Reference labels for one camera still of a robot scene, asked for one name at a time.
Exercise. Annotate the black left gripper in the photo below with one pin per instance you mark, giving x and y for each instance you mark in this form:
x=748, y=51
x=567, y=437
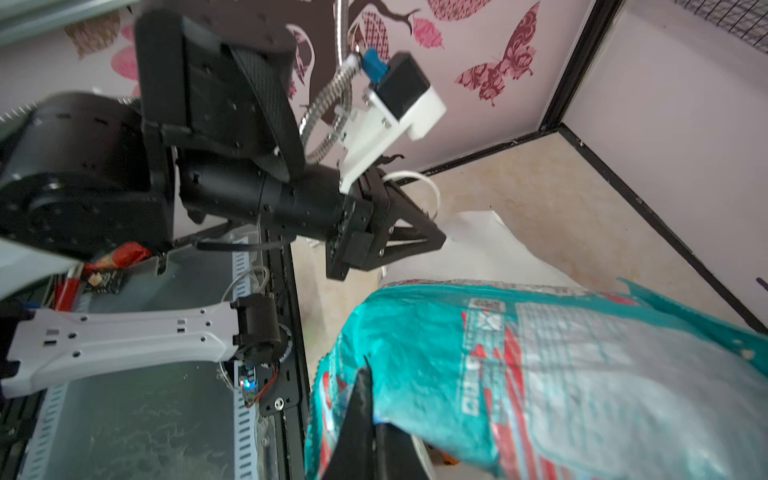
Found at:
x=379, y=224

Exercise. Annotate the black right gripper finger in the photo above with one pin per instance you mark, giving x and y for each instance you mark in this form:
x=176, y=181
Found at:
x=369, y=450

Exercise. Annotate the floral paper bag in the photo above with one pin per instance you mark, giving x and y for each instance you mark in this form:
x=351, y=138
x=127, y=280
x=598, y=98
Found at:
x=480, y=250

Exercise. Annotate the teal snack bag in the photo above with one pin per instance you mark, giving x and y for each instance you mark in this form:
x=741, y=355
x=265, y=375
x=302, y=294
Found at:
x=551, y=382

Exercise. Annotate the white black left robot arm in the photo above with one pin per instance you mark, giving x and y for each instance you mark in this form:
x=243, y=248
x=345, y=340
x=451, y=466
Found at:
x=82, y=174

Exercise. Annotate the left metal flexible conduit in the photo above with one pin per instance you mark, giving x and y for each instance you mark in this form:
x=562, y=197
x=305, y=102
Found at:
x=336, y=95

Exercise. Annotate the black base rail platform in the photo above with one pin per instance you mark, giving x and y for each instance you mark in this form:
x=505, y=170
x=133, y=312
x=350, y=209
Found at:
x=46, y=343

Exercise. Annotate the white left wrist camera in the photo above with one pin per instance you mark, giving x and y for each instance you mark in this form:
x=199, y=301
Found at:
x=399, y=100

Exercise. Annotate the black wire basket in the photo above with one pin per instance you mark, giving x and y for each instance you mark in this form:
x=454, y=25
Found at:
x=747, y=19

